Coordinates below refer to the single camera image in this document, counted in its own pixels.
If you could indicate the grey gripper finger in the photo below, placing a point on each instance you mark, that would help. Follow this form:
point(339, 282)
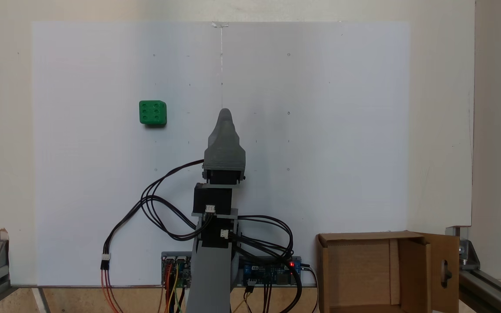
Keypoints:
point(224, 134)
point(225, 112)

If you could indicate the green dice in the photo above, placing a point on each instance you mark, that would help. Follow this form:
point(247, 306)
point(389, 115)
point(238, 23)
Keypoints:
point(152, 112)

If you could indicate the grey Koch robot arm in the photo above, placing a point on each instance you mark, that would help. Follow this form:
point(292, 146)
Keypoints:
point(211, 278)

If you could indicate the clear tape piece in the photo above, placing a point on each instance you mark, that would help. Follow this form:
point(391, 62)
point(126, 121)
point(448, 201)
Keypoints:
point(220, 24)

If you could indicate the white paper sheet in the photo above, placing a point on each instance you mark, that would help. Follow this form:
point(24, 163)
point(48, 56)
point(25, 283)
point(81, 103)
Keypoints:
point(320, 130)

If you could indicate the blue circuit board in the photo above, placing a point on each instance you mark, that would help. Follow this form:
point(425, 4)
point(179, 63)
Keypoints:
point(268, 273)

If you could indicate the brown cardboard box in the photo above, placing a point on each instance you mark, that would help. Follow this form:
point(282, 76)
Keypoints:
point(359, 274)

